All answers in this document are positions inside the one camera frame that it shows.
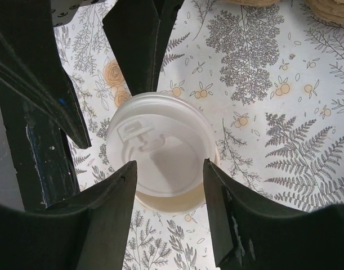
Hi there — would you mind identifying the brown pulp cup carrier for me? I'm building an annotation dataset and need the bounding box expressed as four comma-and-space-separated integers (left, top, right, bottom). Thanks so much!
225, 0, 344, 29

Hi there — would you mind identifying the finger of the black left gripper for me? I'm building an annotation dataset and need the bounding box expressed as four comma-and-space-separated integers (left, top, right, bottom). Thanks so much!
0, 1, 91, 149
102, 0, 183, 95

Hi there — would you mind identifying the white plastic cup lid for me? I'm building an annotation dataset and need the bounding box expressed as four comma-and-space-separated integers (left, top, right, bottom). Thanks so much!
106, 92, 216, 197

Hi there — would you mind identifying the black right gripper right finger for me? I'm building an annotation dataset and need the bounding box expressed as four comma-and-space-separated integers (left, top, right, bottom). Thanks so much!
203, 160, 344, 269

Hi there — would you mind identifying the white paper coffee cup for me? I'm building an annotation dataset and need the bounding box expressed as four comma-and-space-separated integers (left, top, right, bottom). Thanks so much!
134, 146, 221, 216

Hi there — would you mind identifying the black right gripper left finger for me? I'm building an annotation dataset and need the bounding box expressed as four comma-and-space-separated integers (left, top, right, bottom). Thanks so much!
0, 161, 137, 269

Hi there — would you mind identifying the black metal base rail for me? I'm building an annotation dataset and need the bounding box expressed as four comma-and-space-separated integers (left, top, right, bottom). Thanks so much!
0, 82, 80, 211

